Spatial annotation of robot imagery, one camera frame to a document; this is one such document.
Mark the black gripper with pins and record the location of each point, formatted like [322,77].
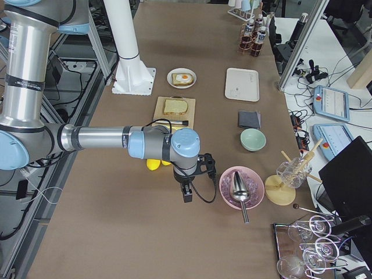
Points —
[183,179]

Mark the white cup rack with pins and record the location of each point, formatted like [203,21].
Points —
[244,9]

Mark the bread slice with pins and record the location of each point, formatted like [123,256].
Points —
[175,107]
[180,84]

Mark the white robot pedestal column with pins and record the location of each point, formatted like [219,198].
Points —
[132,76]

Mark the blue teach pendant near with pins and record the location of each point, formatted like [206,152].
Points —
[335,138]

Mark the tea bottle two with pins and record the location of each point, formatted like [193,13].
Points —
[258,42]

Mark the blue teach pendant far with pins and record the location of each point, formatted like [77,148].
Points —
[331,103]

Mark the wooden mug tree stand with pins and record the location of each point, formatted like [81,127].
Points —
[277,191]

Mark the copper wire bottle rack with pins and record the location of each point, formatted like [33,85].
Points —
[245,48]

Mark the wooden cutting board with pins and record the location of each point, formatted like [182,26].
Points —
[158,114]

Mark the blue teach pendant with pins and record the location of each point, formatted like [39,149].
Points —
[331,103]
[335,138]

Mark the tea bottle one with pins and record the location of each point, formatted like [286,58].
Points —
[248,30]

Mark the cream rabbit tray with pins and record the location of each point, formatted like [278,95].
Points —
[242,85]

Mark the yellow lemon far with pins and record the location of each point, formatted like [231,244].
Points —
[165,163]

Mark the pink bowl with ice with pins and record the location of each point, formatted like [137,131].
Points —
[253,182]

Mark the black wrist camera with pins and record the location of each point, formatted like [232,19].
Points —
[206,165]

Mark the tea bottle three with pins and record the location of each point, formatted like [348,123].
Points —
[258,22]

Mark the fried egg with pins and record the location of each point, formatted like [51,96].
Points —
[183,78]

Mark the wine glass tray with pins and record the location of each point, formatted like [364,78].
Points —
[307,248]

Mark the white round plate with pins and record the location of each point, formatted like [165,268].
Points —
[181,70]

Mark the black monitor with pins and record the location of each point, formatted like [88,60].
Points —
[347,180]

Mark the steel muddler rod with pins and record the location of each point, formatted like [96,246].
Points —
[173,122]

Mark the green bowl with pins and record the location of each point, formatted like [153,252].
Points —
[252,139]

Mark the grey folded cloth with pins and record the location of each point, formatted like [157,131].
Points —
[249,119]

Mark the metal scoop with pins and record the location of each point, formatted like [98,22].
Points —
[240,193]

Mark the glass mug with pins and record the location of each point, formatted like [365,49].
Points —
[293,174]

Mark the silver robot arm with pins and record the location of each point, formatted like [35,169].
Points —
[25,138]

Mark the aluminium frame post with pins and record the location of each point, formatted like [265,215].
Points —
[313,18]

